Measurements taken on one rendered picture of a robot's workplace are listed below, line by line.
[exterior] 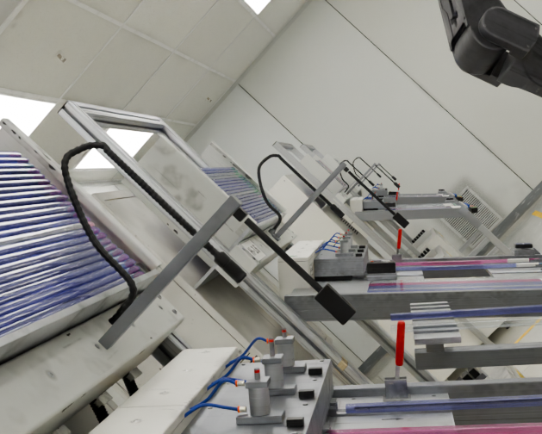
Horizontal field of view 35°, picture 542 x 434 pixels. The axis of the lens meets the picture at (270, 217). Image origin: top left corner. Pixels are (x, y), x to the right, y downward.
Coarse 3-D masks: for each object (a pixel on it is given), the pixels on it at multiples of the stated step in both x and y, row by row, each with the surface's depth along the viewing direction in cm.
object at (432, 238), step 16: (304, 144) 702; (336, 160) 741; (368, 176) 727; (352, 192) 690; (368, 192) 711; (384, 192) 722; (352, 224) 695; (368, 224) 707; (384, 224) 688; (416, 240) 725; (432, 240) 687; (416, 256) 686
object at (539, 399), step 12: (504, 396) 110; (516, 396) 109; (528, 396) 109; (540, 396) 108; (348, 408) 112; (360, 408) 111; (372, 408) 111; (384, 408) 111; (396, 408) 111; (408, 408) 110; (420, 408) 110; (432, 408) 110; (444, 408) 110; (456, 408) 110; (468, 408) 109; (480, 408) 109
